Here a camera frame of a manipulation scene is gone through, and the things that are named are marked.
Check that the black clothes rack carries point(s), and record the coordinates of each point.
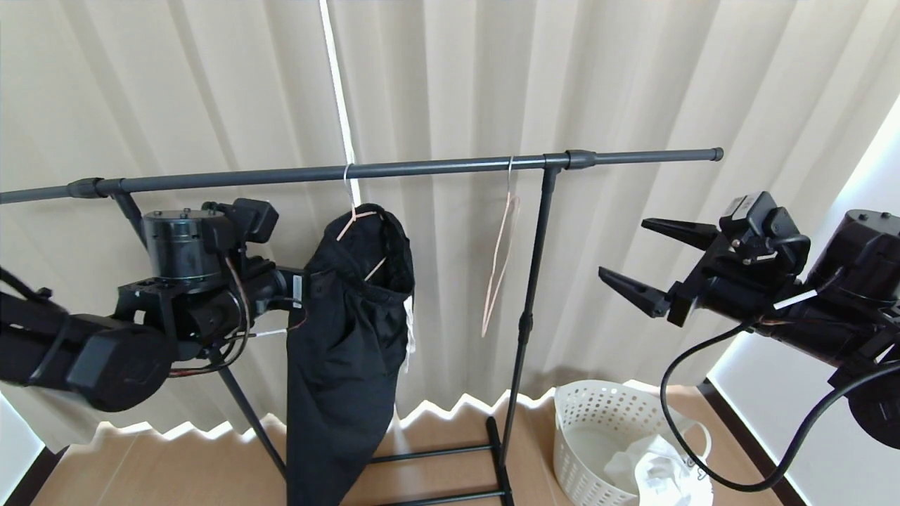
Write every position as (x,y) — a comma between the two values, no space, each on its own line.
(436,167)

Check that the black shorts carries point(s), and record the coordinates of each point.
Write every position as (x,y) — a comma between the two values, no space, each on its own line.
(337,365)

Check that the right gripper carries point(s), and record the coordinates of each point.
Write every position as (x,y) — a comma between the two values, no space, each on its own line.
(724,295)

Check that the pink clothes hanger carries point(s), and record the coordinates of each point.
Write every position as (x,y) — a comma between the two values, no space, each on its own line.
(354,213)
(485,325)

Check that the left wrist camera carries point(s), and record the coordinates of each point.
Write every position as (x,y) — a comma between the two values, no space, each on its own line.
(249,214)

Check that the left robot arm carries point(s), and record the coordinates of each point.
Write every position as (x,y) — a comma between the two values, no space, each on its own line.
(105,358)

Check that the beige curtain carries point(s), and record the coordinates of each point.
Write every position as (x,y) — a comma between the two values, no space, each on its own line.
(211,77)

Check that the white printed garment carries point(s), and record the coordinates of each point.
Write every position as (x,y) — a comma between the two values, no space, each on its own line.
(661,478)

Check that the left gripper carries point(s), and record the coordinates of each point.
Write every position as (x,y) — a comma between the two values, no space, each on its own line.
(281,288)

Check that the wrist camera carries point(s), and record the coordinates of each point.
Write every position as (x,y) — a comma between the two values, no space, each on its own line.
(249,214)
(759,211)

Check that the white laundry basket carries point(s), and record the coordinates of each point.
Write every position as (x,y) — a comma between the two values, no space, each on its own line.
(598,414)

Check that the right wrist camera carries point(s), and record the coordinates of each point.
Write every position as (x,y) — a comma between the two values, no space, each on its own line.
(759,211)

